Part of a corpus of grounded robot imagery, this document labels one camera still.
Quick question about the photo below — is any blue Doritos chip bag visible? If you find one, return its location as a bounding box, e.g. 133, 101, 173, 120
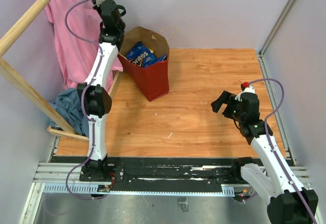
125, 42, 168, 68

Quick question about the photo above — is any red paper bag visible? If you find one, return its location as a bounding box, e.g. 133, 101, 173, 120
118, 26, 170, 101

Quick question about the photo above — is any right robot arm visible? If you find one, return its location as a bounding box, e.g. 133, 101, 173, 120
211, 87, 318, 223

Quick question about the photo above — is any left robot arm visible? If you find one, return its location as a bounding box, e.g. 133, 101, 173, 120
77, 0, 126, 182

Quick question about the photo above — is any pink t-shirt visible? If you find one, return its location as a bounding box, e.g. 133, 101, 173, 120
33, 0, 124, 92

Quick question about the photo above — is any blue cloth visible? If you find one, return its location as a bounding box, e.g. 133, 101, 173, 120
50, 88, 89, 137

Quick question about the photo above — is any wooden clothes rack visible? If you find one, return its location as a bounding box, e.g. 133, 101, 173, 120
0, 0, 123, 142

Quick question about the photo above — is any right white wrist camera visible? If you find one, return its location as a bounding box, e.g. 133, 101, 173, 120
235, 82, 255, 101

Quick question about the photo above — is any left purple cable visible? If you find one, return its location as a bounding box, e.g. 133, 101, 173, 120
64, 0, 107, 201

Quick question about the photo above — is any purple cable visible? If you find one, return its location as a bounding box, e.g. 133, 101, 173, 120
64, 0, 107, 201
248, 78, 318, 224

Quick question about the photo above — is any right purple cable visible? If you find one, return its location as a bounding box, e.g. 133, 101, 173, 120
248, 78, 318, 224

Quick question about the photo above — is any aluminium frame post right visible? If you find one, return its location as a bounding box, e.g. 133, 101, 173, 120
258, 0, 311, 57

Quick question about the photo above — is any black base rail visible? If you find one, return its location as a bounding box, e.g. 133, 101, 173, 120
35, 155, 314, 197

